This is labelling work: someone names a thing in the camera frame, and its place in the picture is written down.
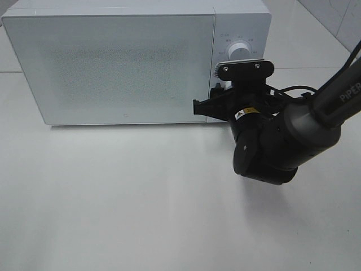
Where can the upper white power knob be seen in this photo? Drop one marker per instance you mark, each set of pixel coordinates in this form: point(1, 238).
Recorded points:
point(239, 50)

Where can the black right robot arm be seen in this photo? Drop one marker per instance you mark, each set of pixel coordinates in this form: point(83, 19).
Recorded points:
point(274, 132)

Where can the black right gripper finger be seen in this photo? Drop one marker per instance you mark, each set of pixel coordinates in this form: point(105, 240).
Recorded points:
point(220, 91)
point(209, 108)

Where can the white microwave oven body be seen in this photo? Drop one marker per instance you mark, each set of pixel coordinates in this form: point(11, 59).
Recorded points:
point(247, 21)

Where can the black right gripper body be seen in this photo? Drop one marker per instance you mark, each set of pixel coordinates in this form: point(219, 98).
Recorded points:
point(250, 94)

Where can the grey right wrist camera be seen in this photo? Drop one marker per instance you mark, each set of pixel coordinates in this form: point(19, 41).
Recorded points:
point(244, 70)

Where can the white timer knob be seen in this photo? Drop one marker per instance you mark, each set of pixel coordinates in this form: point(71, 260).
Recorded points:
point(224, 85)

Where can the white microwave door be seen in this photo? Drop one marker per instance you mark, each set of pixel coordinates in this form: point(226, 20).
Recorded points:
point(94, 70)

